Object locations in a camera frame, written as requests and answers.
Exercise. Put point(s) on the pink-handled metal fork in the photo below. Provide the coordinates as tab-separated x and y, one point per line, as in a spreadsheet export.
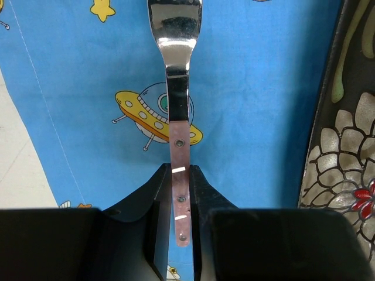
175	26

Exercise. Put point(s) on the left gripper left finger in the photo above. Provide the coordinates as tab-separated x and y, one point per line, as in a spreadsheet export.
127	241

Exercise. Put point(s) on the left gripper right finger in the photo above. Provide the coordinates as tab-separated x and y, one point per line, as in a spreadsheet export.
231	243

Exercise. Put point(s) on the black floral square plate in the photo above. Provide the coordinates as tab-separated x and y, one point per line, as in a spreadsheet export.
339	168

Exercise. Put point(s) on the blue space-print cloth placemat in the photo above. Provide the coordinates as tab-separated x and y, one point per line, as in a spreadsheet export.
254	79

